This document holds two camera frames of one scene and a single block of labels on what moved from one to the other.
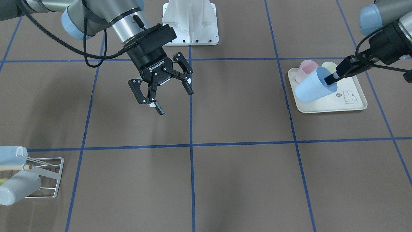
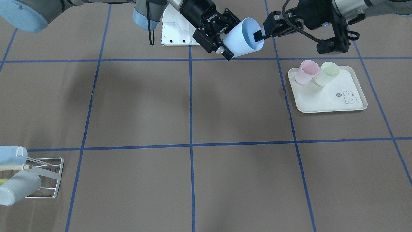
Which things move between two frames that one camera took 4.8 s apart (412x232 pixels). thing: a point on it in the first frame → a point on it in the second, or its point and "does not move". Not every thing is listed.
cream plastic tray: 349,96 does not move
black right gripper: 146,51 → 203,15
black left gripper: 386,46 → 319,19
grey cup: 22,185 does not move
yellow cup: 3,180 does not move
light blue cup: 314,87 → 240,41
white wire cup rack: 54,171 does not move
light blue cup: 13,155 does not move
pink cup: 306,67 does not move
